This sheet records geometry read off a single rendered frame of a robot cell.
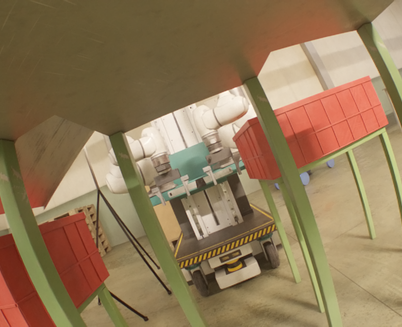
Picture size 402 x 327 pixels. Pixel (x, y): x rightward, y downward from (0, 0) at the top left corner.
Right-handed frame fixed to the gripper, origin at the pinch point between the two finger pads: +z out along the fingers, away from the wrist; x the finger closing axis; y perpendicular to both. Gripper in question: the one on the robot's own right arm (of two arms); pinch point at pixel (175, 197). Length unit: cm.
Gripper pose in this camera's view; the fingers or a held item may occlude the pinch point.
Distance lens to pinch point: 124.1
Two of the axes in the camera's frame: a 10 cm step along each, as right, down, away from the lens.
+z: 3.8, 9.2, -0.5
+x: -9.3, 3.8, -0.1
